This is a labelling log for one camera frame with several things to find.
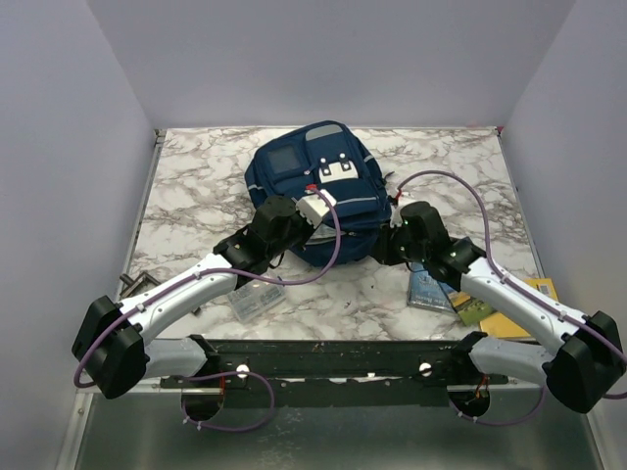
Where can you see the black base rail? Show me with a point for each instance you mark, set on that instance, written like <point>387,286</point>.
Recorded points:
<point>247,373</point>

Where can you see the clear plastic parts box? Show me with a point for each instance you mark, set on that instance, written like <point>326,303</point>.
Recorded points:
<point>255,299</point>

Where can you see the metal table clamp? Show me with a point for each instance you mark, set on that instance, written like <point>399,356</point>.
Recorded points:
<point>131,286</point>

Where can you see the yellow notebook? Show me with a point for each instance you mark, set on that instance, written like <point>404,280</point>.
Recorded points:
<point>516,317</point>

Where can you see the navy blue student backpack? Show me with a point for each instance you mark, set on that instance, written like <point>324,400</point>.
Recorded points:
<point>330,156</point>

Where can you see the Animal Farm blue book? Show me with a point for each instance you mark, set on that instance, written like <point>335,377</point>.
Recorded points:
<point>465,306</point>

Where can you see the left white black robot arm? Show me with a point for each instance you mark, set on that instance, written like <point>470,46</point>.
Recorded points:
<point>113,344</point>

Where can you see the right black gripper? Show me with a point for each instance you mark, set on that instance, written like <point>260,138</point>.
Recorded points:
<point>382,247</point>

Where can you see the dark blue hardcover book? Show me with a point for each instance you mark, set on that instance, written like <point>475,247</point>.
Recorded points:
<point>424,291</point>

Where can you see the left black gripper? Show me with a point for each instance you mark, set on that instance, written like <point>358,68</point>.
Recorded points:
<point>310,230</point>

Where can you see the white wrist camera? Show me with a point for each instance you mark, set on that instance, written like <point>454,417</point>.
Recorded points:
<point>315,205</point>
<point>397,202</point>

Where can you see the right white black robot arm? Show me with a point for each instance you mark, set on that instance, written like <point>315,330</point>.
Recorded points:
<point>577,357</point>

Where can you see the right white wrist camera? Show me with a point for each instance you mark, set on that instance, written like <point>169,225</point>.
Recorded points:
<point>397,202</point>

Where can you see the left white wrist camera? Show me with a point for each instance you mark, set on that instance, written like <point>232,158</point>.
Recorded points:
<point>315,205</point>

